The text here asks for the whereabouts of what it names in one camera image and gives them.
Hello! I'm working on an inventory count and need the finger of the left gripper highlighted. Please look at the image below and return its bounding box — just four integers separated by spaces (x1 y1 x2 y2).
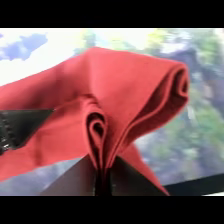
0 108 55 156

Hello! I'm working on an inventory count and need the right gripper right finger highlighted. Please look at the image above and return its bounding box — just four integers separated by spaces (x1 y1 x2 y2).
109 155 168 197

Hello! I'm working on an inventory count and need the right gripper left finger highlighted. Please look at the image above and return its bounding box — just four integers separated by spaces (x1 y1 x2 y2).
39 155 98 197

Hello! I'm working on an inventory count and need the red garment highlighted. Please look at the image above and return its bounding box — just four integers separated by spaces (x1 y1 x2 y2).
0 46 191 197

